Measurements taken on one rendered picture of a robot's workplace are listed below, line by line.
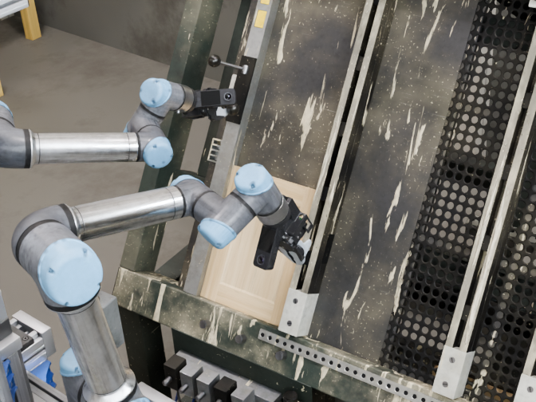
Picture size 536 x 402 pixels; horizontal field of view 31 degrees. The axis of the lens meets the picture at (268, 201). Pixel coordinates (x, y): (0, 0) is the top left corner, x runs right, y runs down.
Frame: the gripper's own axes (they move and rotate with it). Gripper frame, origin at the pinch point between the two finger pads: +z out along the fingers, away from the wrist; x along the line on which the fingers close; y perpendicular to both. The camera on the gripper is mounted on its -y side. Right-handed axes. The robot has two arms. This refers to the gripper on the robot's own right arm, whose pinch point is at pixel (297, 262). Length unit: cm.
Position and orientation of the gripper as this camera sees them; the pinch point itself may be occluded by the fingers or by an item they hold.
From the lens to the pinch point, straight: 235.0
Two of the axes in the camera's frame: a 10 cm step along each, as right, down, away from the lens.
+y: 5.4, -7.8, 3.0
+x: -7.7, -3.1, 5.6
